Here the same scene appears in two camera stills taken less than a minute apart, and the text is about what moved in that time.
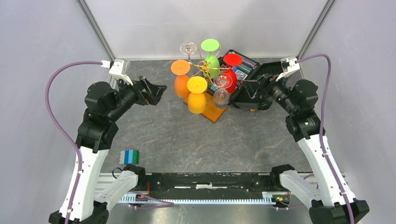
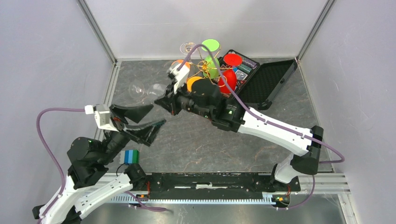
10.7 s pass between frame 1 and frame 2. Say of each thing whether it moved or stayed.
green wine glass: stayed
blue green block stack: stayed
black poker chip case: stayed
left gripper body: moved
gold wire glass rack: stayed
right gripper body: moved
